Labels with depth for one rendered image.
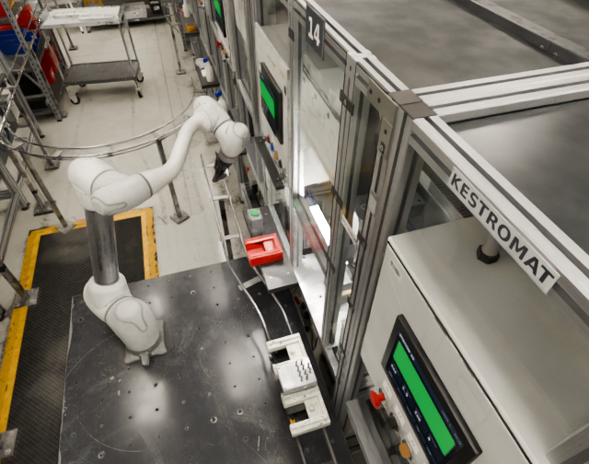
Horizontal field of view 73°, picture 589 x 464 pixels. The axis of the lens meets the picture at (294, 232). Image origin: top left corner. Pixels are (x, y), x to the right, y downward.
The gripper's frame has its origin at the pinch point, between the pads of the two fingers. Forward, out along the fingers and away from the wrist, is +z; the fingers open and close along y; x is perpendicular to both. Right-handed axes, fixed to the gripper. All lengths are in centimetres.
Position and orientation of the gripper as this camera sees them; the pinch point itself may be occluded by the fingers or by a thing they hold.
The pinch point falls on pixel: (216, 177)
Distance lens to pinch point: 207.6
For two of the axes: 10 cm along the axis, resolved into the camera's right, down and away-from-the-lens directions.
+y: -4.0, -8.9, 2.2
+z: -4.1, 3.8, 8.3
